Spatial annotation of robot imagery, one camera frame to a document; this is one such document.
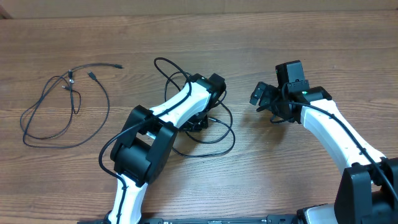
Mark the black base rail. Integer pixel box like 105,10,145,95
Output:
77,205,354,224

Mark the black USB cable bundle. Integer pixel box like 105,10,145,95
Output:
164,70,236,158

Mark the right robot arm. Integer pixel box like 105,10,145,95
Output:
250,60,397,224

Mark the long black cable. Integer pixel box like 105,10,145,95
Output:
19,63,124,149

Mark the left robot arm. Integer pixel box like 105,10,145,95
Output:
103,73,226,223

